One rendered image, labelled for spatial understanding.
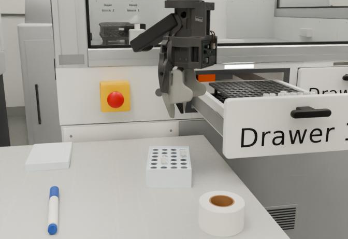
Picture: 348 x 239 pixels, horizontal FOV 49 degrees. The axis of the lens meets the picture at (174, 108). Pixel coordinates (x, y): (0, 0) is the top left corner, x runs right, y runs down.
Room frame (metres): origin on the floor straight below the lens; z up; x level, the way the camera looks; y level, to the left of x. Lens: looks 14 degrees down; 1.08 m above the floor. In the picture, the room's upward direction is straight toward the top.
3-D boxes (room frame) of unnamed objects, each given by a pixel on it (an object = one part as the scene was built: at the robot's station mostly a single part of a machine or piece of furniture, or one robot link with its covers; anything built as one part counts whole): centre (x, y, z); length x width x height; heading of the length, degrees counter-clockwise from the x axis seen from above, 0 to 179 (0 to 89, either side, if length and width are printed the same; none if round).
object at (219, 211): (0.53, -0.07, 0.78); 0.07 x 0.07 x 0.04
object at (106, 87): (0.93, 0.15, 0.88); 0.07 x 0.05 x 0.07; 101
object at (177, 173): (0.72, 0.01, 0.78); 0.12 x 0.08 x 0.04; 0
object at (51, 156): (0.80, 0.27, 0.77); 0.13 x 0.09 x 0.02; 11
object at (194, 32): (0.70, -0.03, 1.04); 0.09 x 0.08 x 0.12; 60
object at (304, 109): (0.67, -0.24, 0.91); 0.07 x 0.04 x 0.01; 101
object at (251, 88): (0.89, -0.20, 0.87); 0.22 x 0.18 x 0.06; 11
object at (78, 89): (1.49, -0.12, 0.87); 1.02 x 0.95 x 0.14; 101
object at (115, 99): (0.90, 0.14, 0.88); 0.04 x 0.03 x 0.04; 101
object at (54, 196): (0.57, 0.20, 0.77); 0.14 x 0.02 x 0.02; 16
